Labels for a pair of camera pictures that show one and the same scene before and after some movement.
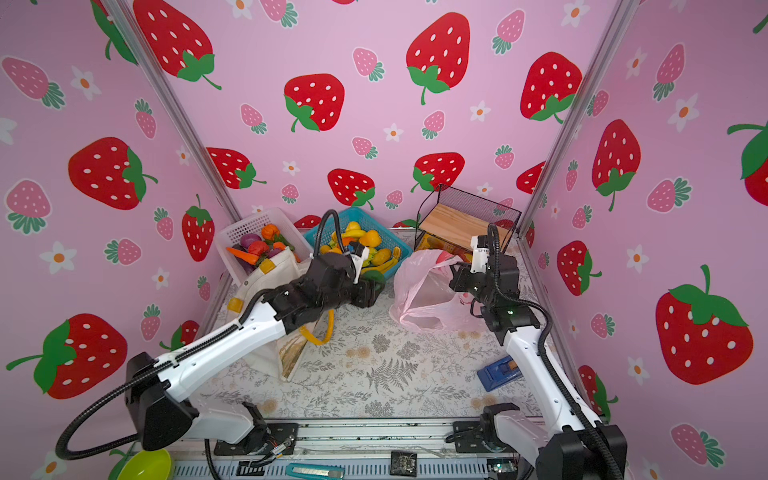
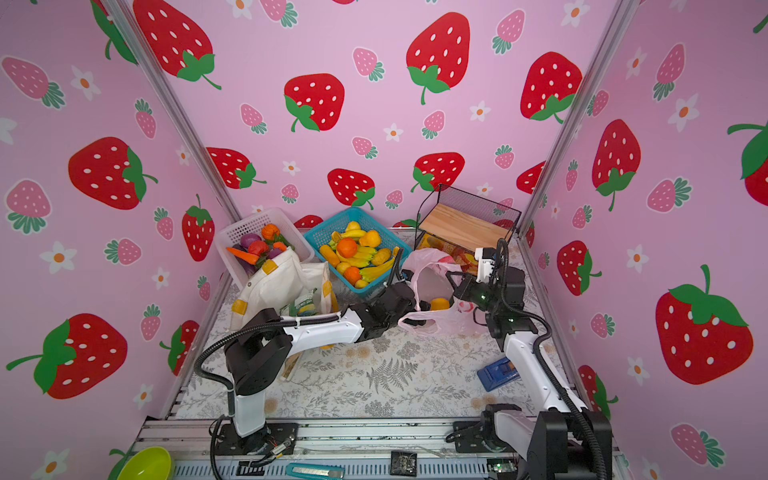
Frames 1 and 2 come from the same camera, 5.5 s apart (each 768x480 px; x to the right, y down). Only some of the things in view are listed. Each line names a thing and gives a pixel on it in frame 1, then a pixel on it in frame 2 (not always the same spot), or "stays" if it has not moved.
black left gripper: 366,294 -> 413,304
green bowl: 152,464 stays
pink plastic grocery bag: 423,298 stays
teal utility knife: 314,471 stays
